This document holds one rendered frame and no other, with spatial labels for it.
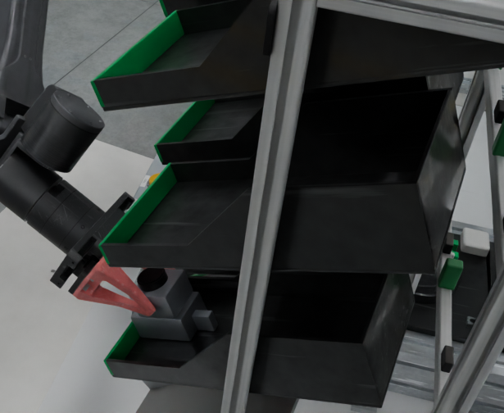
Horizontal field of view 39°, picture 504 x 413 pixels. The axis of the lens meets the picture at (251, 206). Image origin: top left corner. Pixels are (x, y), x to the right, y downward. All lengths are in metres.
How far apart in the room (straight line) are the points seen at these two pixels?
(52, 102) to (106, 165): 0.82
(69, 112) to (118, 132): 2.39
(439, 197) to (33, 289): 0.89
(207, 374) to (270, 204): 0.25
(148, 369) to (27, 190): 0.21
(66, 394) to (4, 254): 0.32
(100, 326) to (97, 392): 0.13
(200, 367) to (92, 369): 0.51
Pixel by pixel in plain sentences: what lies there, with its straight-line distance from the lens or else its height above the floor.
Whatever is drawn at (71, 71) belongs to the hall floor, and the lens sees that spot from 3.49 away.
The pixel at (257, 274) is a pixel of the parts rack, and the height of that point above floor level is 1.44.
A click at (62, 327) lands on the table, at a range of 1.22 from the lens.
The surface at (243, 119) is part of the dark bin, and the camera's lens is 0.76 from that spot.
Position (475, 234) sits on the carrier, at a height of 0.99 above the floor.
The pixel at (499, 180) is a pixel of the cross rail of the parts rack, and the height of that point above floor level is 1.47.
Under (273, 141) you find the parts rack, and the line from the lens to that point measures 0.43.
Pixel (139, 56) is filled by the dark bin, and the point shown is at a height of 1.52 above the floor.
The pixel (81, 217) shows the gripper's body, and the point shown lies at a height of 1.32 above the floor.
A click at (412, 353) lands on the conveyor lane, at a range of 1.12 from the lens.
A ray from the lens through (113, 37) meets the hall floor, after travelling 3.77.
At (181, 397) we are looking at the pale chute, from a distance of 0.91.
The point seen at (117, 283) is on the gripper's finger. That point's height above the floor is 1.29.
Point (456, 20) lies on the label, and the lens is 0.38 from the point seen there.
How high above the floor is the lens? 1.80
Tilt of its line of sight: 41 degrees down
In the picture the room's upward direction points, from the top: 8 degrees clockwise
